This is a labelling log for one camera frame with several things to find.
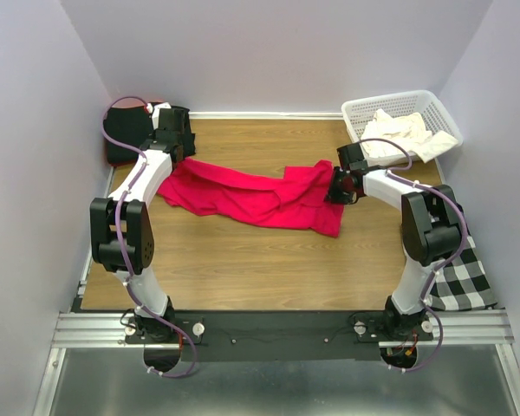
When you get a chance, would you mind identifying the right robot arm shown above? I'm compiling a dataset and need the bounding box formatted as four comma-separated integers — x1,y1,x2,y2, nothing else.
326,143,468,342

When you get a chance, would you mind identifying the white crumpled t-shirt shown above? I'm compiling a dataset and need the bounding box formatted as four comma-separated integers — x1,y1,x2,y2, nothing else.
361,108,460,166

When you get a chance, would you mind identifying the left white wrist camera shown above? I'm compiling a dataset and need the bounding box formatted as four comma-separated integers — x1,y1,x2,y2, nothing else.
145,102,172,129

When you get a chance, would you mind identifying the white baseboard strip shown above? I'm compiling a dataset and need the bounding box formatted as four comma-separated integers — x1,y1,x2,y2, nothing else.
190,111,342,120

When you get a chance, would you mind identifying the folded black t-shirt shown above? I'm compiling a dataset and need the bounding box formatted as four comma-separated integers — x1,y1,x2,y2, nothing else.
103,107,196,156

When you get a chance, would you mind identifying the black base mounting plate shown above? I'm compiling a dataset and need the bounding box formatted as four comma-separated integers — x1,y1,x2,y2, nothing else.
120,310,434,364

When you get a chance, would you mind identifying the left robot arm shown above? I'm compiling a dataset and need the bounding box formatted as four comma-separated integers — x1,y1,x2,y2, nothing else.
89,103,195,343

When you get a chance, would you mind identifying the black white checkered cloth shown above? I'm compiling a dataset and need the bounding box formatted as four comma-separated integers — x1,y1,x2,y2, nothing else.
428,216,504,312

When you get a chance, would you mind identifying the pink red t-shirt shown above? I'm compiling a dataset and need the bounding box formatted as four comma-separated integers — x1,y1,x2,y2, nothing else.
157,159,344,237

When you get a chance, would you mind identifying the white plastic laundry basket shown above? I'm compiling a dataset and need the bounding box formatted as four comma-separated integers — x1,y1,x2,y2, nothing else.
341,90,463,166

